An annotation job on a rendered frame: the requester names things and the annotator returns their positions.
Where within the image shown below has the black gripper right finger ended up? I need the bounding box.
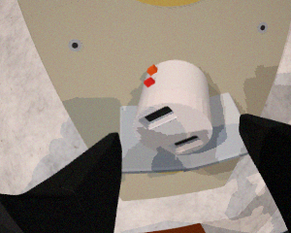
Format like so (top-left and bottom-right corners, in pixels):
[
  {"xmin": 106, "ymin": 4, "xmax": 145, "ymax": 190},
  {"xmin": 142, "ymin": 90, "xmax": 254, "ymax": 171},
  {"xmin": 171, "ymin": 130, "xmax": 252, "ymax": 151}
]
[{"xmin": 239, "ymin": 114, "xmax": 291, "ymax": 233}]

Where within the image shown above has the white cylinder with two slots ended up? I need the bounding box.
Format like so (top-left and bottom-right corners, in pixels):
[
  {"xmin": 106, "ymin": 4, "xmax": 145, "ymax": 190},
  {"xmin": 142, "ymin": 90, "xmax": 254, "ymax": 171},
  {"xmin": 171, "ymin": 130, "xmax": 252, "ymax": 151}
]
[{"xmin": 134, "ymin": 59, "xmax": 212, "ymax": 155}]

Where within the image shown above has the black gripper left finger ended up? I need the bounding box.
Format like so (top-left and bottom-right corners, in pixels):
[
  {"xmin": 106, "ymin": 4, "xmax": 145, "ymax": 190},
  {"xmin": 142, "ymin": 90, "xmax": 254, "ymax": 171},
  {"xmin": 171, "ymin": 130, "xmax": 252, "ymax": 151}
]
[{"xmin": 0, "ymin": 132, "xmax": 122, "ymax": 233}]

